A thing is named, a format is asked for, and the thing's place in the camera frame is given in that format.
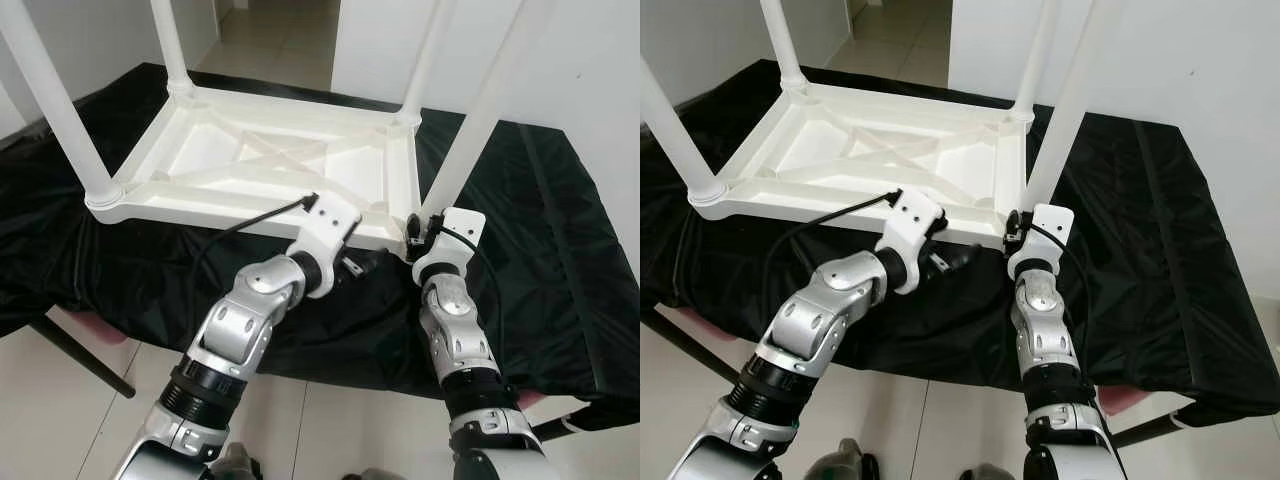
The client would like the white plastic table leg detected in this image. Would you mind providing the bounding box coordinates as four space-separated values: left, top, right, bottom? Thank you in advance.
395 0 456 126
1020 0 1111 216
150 0 196 98
1005 0 1061 123
418 0 551 226
760 0 809 94
0 0 126 209
640 60 729 206

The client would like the white plastic table top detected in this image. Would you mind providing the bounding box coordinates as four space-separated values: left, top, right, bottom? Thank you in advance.
688 80 1031 249
85 82 423 251

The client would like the black table cloth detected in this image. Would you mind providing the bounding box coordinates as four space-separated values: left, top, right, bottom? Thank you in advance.
640 58 1280 426
0 62 640 431

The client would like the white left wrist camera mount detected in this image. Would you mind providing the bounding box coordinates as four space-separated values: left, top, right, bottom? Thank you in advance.
290 195 363 298
878 190 949 294

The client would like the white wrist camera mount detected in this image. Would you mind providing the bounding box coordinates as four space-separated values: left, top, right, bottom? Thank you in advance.
878 190 949 294
1005 203 1076 281
412 207 487 286
290 195 363 298

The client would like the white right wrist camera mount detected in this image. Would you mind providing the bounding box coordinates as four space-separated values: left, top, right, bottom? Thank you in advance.
412 207 487 286
1005 203 1076 281

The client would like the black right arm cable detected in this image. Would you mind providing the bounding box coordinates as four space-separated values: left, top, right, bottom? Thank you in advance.
438 226 503 341
1030 222 1093 341

